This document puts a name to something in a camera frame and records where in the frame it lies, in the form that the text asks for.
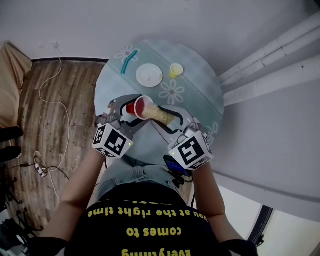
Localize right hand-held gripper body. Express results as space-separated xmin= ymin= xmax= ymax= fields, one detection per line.
xmin=167 ymin=121 xmax=215 ymax=172

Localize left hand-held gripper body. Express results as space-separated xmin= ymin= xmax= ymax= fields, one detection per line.
xmin=92 ymin=111 xmax=136 ymax=159

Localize tan bread piece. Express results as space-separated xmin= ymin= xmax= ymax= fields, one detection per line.
xmin=142 ymin=104 xmax=175 ymax=126

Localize red plastic cup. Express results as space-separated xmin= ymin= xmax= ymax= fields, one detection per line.
xmin=125 ymin=95 xmax=155 ymax=121

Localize yellow paper cup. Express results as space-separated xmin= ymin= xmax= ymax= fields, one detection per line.
xmin=169 ymin=63 xmax=184 ymax=79

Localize person's right forearm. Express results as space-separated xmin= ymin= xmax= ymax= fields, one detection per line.
xmin=193 ymin=162 xmax=226 ymax=218

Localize person's left forearm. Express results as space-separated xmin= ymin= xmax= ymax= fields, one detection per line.
xmin=61 ymin=149 xmax=106 ymax=208

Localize black device with blue screen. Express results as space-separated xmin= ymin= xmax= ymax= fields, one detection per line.
xmin=162 ymin=154 xmax=194 ymax=188

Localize round table with light-blue cloth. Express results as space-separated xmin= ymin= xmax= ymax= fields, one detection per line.
xmin=94 ymin=39 xmax=225 ymax=163

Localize person's grey jeans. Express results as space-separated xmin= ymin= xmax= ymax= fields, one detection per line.
xmin=96 ymin=157 xmax=183 ymax=201

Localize teal curved brush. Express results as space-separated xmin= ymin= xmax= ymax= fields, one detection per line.
xmin=120 ymin=49 xmax=140 ymax=75

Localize white round plate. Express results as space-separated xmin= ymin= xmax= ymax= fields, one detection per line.
xmin=135 ymin=63 xmax=164 ymax=88

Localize white power strip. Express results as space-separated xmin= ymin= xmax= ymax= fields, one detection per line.
xmin=33 ymin=163 xmax=49 ymax=179

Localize person's black printed shirt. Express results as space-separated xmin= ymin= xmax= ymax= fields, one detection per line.
xmin=27 ymin=183 xmax=258 ymax=256

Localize beige cloth-covered furniture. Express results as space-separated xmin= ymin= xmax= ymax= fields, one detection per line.
xmin=0 ymin=42 xmax=33 ymax=128

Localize black tripod stand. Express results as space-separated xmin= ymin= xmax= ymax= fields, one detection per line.
xmin=0 ymin=174 xmax=43 ymax=256

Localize black floor cables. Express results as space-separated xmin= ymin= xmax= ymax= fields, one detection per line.
xmin=4 ymin=149 xmax=71 ymax=181

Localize white floor cable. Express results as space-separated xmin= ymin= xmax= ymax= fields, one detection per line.
xmin=33 ymin=46 xmax=70 ymax=203

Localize thick white wall pipe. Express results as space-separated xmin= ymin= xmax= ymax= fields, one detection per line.
xmin=223 ymin=56 xmax=320 ymax=107

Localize black window frame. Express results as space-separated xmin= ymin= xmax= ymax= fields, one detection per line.
xmin=247 ymin=204 xmax=275 ymax=247

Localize thin white wall pipe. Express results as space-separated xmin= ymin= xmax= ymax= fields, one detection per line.
xmin=221 ymin=27 xmax=320 ymax=88
xmin=217 ymin=11 xmax=320 ymax=81

